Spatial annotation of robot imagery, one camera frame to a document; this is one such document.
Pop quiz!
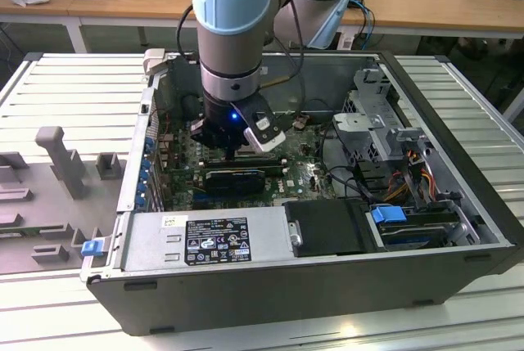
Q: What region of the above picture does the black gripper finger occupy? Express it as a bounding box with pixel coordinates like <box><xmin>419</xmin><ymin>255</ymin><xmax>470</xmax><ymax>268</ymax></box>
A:
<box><xmin>189</xmin><ymin>119</ymin><xmax>238</xmax><ymax>161</ymax></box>

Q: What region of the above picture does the black RAM slot bank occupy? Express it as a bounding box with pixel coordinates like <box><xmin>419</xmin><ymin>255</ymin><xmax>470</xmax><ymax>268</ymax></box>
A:
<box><xmin>201</xmin><ymin>153</ymin><xmax>288</xmax><ymax>177</ymax></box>

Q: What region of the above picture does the black graphics card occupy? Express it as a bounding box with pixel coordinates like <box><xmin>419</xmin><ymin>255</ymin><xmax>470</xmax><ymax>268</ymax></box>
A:
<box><xmin>203</xmin><ymin>168</ymin><xmax>266</xmax><ymax>196</ymax></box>

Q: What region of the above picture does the green motherboard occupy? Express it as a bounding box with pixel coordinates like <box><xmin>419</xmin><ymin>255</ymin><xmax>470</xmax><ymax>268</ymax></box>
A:
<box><xmin>161</xmin><ymin>111</ymin><xmax>341</xmax><ymax>211</ymax></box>

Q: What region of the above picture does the grey power supply unit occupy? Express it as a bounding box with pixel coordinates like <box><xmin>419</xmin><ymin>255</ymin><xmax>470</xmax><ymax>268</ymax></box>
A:
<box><xmin>121</xmin><ymin>205</ymin><xmax>296</xmax><ymax>273</ymax></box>

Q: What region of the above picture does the silver metal drive cage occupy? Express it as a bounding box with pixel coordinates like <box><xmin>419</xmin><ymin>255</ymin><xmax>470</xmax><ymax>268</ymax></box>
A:
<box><xmin>331</xmin><ymin>66</ymin><xmax>436</xmax><ymax>164</ymax></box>

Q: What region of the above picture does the black plastic fan shroud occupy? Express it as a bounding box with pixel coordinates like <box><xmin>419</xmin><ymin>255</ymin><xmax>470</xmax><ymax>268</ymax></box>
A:
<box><xmin>282</xmin><ymin>199</ymin><xmax>378</xmax><ymax>259</ymax></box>

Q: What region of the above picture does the blue case latch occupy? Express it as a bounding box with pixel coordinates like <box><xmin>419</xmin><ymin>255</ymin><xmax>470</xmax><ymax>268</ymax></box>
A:
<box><xmin>81</xmin><ymin>240</ymin><xmax>103</xmax><ymax>258</ymax></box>

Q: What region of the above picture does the grey parts rack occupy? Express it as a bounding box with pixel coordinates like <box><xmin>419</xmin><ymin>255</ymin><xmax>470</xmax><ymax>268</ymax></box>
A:
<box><xmin>0</xmin><ymin>124</ymin><xmax>124</xmax><ymax>275</ymax></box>

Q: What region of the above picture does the hard disk in blue carrier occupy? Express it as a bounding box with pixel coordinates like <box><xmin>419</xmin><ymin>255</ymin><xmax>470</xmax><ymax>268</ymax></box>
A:
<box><xmin>369</xmin><ymin>205</ymin><xmax>462</xmax><ymax>251</ymax></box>

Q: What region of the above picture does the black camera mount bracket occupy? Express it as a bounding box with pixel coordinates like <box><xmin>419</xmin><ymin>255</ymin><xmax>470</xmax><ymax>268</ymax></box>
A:
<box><xmin>232</xmin><ymin>92</ymin><xmax>274</xmax><ymax>140</ymax></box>

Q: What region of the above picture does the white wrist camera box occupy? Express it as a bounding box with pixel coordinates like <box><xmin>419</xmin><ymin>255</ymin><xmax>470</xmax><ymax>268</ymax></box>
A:
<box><xmin>242</xmin><ymin>119</ymin><xmax>287</xmax><ymax>154</ymax></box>

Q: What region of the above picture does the grey case handle latch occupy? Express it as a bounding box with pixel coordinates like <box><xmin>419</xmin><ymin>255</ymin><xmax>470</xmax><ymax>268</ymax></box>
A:
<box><xmin>142</xmin><ymin>48</ymin><xmax>168</xmax><ymax>79</ymax></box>

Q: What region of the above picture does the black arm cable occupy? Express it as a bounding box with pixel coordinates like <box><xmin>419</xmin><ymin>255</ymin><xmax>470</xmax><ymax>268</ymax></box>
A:
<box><xmin>175</xmin><ymin>0</ymin><xmax>309</xmax><ymax>124</ymax></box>

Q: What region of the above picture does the black looped internal cable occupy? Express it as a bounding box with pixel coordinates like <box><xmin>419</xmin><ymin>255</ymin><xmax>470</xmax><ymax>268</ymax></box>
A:
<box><xmin>320</xmin><ymin>120</ymin><xmax>370</xmax><ymax>201</ymax></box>

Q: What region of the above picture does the blue hanging cable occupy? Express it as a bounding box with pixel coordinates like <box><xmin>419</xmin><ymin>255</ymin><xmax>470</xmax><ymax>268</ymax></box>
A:
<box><xmin>347</xmin><ymin>0</ymin><xmax>377</xmax><ymax>46</ymax></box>

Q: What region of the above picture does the yellow red wire bundle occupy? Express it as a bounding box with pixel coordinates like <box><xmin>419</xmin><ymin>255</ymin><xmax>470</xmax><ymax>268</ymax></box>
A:
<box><xmin>386</xmin><ymin>151</ymin><xmax>436</xmax><ymax>205</ymax></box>

